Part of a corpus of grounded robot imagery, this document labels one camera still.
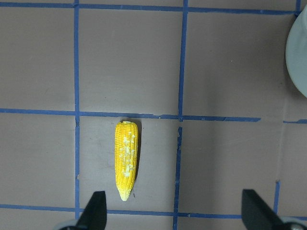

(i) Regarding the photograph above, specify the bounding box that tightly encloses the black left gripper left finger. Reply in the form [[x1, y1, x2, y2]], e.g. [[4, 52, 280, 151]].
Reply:
[[75, 191, 106, 230]]

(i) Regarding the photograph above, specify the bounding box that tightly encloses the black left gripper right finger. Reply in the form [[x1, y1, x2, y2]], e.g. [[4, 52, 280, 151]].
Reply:
[[241, 189, 287, 230]]

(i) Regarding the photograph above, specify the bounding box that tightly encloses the yellow corn cob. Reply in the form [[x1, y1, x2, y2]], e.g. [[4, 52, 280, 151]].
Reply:
[[114, 121, 139, 201]]

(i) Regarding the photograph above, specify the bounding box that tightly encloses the pale green metal pot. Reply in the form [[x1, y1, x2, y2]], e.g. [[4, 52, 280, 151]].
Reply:
[[285, 8, 307, 96]]

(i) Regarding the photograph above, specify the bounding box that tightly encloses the brown paper table cover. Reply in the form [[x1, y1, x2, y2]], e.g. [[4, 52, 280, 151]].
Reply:
[[0, 0, 307, 230]]

